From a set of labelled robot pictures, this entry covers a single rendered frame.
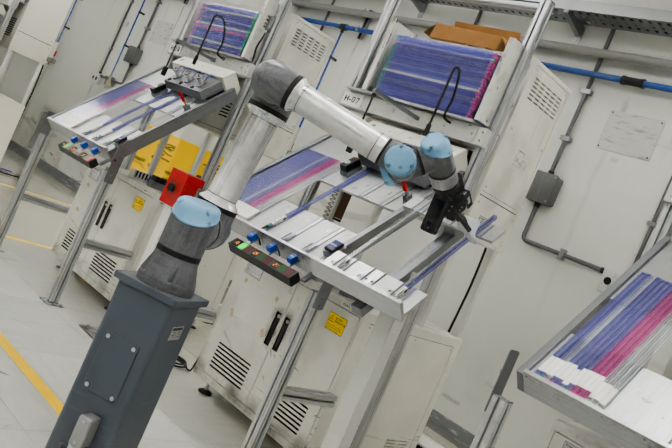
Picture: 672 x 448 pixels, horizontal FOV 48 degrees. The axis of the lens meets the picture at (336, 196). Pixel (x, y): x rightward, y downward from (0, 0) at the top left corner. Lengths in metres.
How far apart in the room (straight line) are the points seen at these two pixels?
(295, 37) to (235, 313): 1.57
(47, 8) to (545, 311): 4.66
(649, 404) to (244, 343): 1.62
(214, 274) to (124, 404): 2.18
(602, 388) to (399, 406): 1.25
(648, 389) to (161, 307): 1.15
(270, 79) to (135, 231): 1.97
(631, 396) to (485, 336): 2.41
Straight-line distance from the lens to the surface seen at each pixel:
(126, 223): 3.82
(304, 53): 4.02
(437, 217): 2.06
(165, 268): 1.89
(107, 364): 1.94
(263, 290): 2.97
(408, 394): 3.01
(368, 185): 2.77
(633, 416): 1.86
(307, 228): 2.57
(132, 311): 1.91
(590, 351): 1.99
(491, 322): 4.25
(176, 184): 3.25
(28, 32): 6.78
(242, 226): 2.67
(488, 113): 2.77
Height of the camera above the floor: 0.91
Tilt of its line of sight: 1 degrees up
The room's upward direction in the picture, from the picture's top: 24 degrees clockwise
